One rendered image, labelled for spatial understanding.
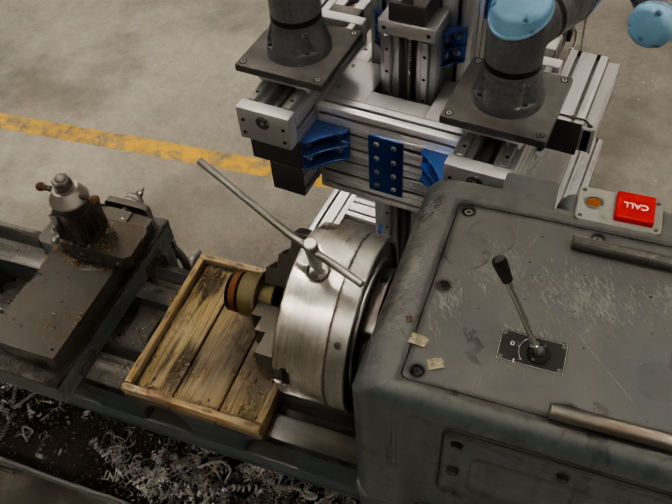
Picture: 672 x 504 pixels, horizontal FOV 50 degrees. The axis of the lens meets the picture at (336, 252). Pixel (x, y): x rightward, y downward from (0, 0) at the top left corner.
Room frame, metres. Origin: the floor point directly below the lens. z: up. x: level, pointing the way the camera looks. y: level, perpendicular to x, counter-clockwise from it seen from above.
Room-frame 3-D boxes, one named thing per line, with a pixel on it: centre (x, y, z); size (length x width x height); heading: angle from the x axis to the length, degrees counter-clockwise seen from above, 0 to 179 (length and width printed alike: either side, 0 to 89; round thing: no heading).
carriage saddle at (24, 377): (1.01, 0.60, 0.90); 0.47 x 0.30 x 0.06; 156
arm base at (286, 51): (1.45, 0.04, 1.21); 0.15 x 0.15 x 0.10
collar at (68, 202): (1.06, 0.53, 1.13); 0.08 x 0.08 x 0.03
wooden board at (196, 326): (0.84, 0.24, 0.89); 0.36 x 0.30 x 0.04; 156
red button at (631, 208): (0.77, -0.49, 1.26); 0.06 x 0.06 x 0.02; 66
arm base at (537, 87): (1.20, -0.39, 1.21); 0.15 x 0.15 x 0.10
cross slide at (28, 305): (1.00, 0.55, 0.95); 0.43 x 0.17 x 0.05; 156
